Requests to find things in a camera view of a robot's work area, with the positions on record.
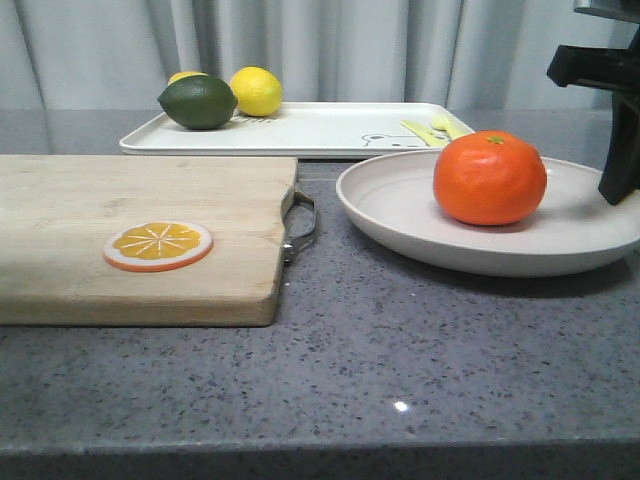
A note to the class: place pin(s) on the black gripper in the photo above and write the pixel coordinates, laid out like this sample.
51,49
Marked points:
615,70

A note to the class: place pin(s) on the white bear-print tray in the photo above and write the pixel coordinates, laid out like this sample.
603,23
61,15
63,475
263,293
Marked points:
306,130

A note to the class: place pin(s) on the orange mandarin fruit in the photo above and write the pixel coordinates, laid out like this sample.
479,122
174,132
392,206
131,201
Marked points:
489,178

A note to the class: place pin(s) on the yellow plastic fork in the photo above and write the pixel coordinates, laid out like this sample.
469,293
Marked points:
449,126

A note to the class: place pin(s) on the grey curtain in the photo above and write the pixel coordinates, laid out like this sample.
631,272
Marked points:
458,54

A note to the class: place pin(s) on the yellow lemon front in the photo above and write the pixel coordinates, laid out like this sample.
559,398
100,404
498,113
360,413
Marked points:
258,91

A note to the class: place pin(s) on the green lime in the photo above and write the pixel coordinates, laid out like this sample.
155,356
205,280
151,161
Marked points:
198,102

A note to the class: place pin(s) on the yellow plastic knife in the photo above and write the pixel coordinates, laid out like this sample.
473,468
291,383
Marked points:
426,134

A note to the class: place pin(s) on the orange slice toy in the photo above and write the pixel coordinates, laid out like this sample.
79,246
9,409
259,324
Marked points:
158,246

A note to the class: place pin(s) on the yellow lemon behind lime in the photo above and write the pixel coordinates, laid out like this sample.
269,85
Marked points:
184,74

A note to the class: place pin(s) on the wooden cutting board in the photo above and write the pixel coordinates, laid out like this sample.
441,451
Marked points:
58,212

